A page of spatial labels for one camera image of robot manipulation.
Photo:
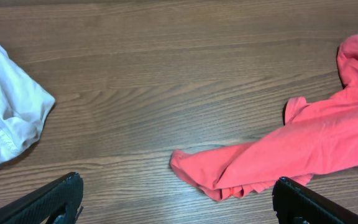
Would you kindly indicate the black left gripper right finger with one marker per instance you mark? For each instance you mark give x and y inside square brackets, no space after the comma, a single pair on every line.
[297,204]

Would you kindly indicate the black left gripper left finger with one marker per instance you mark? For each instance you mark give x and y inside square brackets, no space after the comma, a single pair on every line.
[58,202]

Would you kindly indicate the red polo shirt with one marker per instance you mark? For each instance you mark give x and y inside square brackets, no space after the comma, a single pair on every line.
[316,138]

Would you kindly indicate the white beige folded garment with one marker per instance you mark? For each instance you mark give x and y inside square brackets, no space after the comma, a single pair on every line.
[24,107]

